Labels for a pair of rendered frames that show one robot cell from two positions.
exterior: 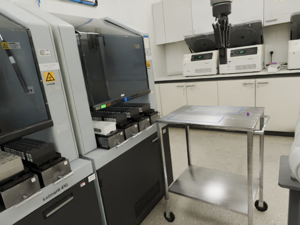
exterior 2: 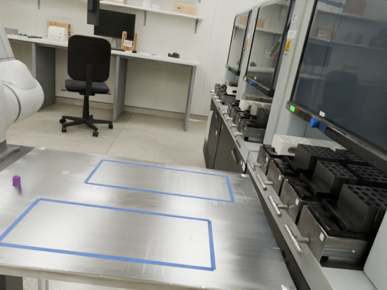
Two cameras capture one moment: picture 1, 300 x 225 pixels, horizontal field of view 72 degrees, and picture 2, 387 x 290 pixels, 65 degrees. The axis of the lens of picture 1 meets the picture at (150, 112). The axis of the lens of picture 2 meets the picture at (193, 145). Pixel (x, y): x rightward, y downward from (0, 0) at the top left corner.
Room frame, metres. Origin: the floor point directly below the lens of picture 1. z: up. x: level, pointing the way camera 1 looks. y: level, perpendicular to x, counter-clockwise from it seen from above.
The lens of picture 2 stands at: (1.86, -0.68, 1.16)
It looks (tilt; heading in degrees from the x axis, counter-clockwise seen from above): 19 degrees down; 140
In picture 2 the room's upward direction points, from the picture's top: 9 degrees clockwise
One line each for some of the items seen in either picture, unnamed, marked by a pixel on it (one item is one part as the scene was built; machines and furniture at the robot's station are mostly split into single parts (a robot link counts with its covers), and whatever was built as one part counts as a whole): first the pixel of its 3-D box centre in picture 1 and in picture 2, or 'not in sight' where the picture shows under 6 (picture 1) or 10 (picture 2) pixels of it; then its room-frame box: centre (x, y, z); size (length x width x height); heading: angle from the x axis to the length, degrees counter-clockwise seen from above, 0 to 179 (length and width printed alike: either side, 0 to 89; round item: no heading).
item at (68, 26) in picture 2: not in sight; (59, 31); (-2.75, 0.51, 1.01); 0.26 x 0.13 x 0.22; 56
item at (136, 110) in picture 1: (134, 113); (325, 178); (1.49, 0.12, 0.85); 0.12 x 0.02 x 0.06; 145
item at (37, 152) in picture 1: (43, 153); (262, 117); (0.91, 0.52, 0.85); 0.12 x 0.02 x 0.06; 146
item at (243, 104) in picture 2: not in sight; (265, 109); (0.71, 0.78, 0.83); 0.30 x 0.10 x 0.06; 55
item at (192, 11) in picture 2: not in sight; (185, 10); (-1.77, 1.84, 1.52); 0.29 x 0.22 x 0.12; 54
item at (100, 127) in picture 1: (94, 127); (313, 150); (1.29, 0.37, 0.83); 0.30 x 0.10 x 0.06; 55
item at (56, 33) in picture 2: not in sight; (57, 33); (-2.53, 0.43, 0.99); 0.29 x 0.20 x 0.17; 153
